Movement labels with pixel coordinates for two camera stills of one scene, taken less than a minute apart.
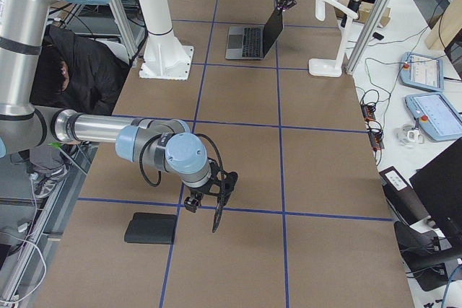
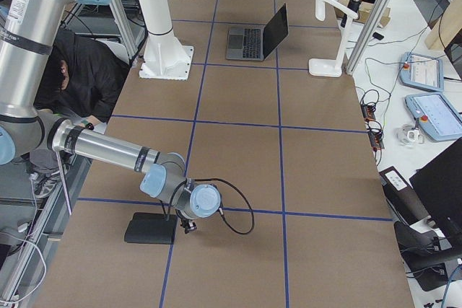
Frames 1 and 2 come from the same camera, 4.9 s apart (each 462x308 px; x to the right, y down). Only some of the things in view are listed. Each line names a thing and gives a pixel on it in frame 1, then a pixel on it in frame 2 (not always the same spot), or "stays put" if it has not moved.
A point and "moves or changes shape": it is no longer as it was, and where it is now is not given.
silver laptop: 248,42 moves or changes shape
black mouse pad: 151,228 stays put
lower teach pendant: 438,117 stays put
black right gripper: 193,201 to 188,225
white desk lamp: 323,68 stays put
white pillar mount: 165,57 stays put
